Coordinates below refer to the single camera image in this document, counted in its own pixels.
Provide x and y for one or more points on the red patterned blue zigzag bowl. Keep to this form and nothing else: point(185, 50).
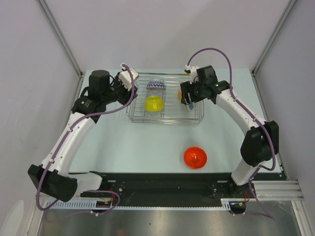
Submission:
point(156, 85)

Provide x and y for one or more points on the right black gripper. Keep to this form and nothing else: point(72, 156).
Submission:
point(186, 87)

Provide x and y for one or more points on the yellow green bowl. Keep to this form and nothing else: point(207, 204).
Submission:
point(154, 104)

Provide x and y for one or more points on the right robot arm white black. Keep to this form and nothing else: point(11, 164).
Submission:
point(261, 137)

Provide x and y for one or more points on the blue white floral bowl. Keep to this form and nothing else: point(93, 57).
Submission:
point(189, 107)

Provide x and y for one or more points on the aluminium frame rail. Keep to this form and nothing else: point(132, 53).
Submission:
point(278, 190)

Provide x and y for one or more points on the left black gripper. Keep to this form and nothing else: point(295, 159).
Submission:
point(127, 94)

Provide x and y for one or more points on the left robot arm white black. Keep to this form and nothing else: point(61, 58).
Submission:
point(51, 176)

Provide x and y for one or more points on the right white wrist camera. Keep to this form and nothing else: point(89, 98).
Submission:
point(192, 71)

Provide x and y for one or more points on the left aluminium corner post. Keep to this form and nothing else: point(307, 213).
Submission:
point(47, 13)

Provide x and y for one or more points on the orange bottom bowl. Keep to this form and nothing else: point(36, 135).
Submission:
point(195, 158)

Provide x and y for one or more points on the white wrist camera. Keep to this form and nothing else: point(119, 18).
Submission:
point(125, 77)
point(192, 71)

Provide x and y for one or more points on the white slotted cable duct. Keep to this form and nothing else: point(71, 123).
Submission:
point(101, 205)

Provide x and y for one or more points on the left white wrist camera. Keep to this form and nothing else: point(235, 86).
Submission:
point(125, 77)

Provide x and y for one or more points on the orange yellow bowl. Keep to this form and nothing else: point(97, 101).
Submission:
point(180, 94)

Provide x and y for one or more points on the metal wire dish rack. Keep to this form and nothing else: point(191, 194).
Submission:
point(174, 111)

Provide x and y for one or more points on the aluminium corner post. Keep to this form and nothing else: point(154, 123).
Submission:
point(47, 13)
point(274, 35)

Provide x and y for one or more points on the right aluminium corner post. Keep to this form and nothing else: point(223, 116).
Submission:
point(274, 35)

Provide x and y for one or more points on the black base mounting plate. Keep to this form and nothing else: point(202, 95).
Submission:
point(179, 190)

